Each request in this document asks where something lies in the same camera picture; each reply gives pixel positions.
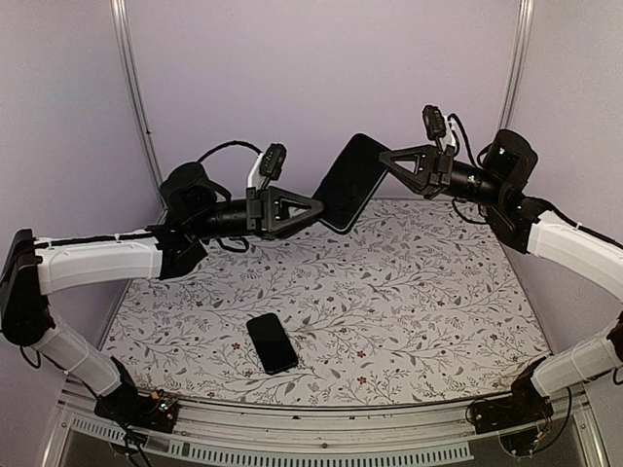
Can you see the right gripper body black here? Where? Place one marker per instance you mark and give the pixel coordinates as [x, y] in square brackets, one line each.
[441, 173]

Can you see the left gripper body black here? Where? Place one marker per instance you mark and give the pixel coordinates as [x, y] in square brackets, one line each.
[257, 216]

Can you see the large black phone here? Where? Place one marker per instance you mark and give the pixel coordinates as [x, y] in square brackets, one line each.
[350, 183]

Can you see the small black phone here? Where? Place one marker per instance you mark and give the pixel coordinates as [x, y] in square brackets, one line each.
[273, 347]

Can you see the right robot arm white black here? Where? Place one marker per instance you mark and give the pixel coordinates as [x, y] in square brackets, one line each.
[527, 225]

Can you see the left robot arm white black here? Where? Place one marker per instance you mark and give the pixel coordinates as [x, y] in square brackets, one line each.
[198, 210]

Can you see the floral patterned table mat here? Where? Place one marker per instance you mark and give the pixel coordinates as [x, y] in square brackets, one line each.
[414, 305]

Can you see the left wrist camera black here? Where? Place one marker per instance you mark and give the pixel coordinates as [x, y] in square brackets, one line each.
[272, 161]

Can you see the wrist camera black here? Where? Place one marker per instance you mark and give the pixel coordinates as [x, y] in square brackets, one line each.
[272, 161]
[434, 122]

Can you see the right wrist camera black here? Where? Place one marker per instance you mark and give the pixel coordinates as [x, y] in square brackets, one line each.
[434, 122]

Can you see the right camera cable black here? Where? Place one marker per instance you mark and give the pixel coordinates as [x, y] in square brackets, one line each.
[475, 160]

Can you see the camera cable black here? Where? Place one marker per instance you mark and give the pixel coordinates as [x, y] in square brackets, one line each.
[230, 144]
[475, 160]

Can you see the left camera cable black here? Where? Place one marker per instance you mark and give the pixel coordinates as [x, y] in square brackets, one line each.
[230, 144]

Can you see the right aluminium frame post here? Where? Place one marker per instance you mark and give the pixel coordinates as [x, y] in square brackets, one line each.
[518, 59]

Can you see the aluminium frame post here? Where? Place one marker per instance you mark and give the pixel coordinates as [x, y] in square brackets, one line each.
[123, 37]
[518, 59]

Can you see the front aluminium rail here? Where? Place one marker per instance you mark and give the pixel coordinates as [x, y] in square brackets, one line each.
[217, 433]

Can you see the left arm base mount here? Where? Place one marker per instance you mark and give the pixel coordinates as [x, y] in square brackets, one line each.
[156, 411]

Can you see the left aluminium frame post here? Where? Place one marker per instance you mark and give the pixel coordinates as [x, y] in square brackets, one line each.
[123, 37]

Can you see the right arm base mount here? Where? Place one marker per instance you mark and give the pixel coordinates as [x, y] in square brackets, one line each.
[523, 405]

